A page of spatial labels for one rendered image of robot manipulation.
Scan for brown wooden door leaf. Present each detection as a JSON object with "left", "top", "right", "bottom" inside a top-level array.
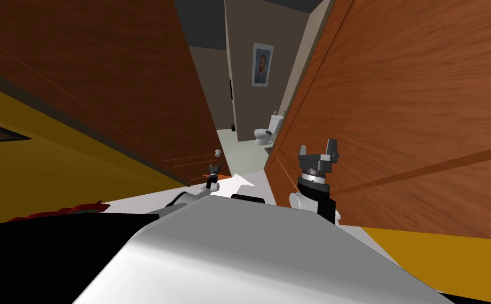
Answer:
[{"left": 0, "top": 0, "right": 232, "bottom": 186}]

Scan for white toilet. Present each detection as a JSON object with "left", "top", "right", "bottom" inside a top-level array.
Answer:
[{"left": 253, "top": 111, "right": 286, "bottom": 147}]

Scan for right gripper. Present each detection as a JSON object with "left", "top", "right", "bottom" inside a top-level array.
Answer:
[{"left": 298, "top": 139, "right": 340, "bottom": 174}]

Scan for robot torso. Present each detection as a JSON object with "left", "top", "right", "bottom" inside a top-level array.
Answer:
[{"left": 73, "top": 194, "right": 457, "bottom": 304}]

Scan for framed portrait picture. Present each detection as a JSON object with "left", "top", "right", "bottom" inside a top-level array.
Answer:
[{"left": 251, "top": 42, "right": 275, "bottom": 88}]

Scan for red cloth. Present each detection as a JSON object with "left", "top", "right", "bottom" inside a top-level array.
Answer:
[{"left": 8, "top": 202, "right": 111, "bottom": 222}]

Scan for brown wooden door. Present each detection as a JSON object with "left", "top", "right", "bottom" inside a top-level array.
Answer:
[{"left": 264, "top": 0, "right": 491, "bottom": 242}]

